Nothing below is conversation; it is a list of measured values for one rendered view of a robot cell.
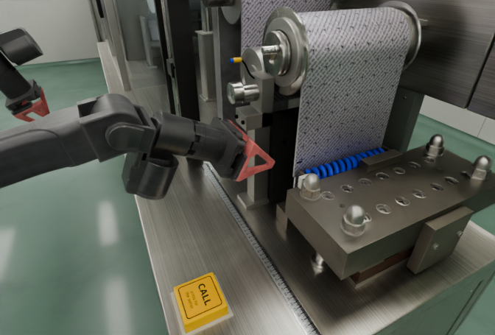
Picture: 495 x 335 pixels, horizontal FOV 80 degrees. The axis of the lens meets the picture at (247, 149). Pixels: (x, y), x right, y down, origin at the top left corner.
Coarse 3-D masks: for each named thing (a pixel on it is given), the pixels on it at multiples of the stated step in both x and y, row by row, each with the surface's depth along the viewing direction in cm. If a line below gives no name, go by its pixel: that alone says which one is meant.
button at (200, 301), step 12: (204, 276) 51; (180, 288) 49; (192, 288) 49; (204, 288) 49; (216, 288) 49; (180, 300) 47; (192, 300) 47; (204, 300) 47; (216, 300) 47; (180, 312) 46; (192, 312) 46; (204, 312) 46; (216, 312) 46; (192, 324) 45; (204, 324) 46
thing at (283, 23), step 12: (276, 24) 51; (288, 24) 48; (408, 24) 56; (288, 36) 48; (300, 48) 47; (408, 48) 57; (300, 60) 48; (288, 72) 51; (276, 84) 55; (288, 84) 52
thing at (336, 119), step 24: (312, 96) 52; (336, 96) 54; (360, 96) 57; (384, 96) 60; (312, 120) 54; (336, 120) 57; (360, 120) 60; (384, 120) 63; (312, 144) 57; (336, 144) 60; (360, 144) 64
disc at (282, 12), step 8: (280, 8) 50; (288, 8) 48; (272, 16) 52; (280, 16) 50; (288, 16) 48; (296, 16) 46; (296, 24) 47; (264, 32) 56; (304, 32) 45; (304, 40) 46; (304, 48) 46; (304, 56) 46; (304, 64) 47; (304, 72) 47; (296, 80) 50; (304, 80) 49; (280, 88) 55; (288, 88) 53; (296, 88) 51
